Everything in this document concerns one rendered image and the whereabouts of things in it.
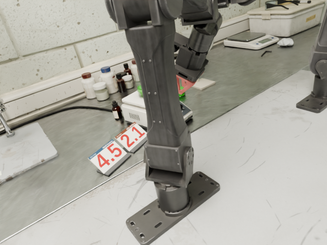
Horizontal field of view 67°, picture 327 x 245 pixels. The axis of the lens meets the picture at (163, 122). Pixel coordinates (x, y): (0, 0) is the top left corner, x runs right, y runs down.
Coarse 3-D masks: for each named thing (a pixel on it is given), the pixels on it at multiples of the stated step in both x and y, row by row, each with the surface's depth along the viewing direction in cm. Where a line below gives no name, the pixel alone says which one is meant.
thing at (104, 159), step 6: (114, 144) 69; (102, 150) 66; (108, 150) 67; (114, 150) 68; (120, 150) 68; (96, 156) 65; (102, 156) 65; (108, 156) 66; (114, 156) 67; (96, 162) 64; (102, 162) 64; (108, 162) 65; (102, 168) 63
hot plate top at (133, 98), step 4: (136, 92) 84; (128, 96) 82; (132, 96) 82; (136, 96) 81; (124, 100) 80; (128, 100) 80; (132, 100) 79; (136, 100) 78; (140, 100) 78; (132, 104) 78; (136, 104) 76; (140, 104) 75; (144, 104) 75
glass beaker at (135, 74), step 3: (135, 72) 78; (135, 75) 75; (138, 75) 74; (135, 78) 76; (138, 78) 75; (135, 81) 77; (138, 81) 76; (138, 84) 76; (138, 87) 77; (138, 90) 78; (141, 90) 77; (138, 93) 79; (141, 93) 78; (141, 96) 78
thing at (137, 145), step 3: (141, 138) 74; (144, 138) 74; (120, 141) 70; (138, 141) 73; (141, 141) 73; (144, 141) 72; (123, 144) 70; (135, 144) 72; (138, 144) 72; (141, 144) 71; (126, 147) 70; (132, 147) 71; (135, 147) 71; (138, 147) 70; (126, 150) 70; (129, 150) 70; (132, 150) 70; (135, 150) 69
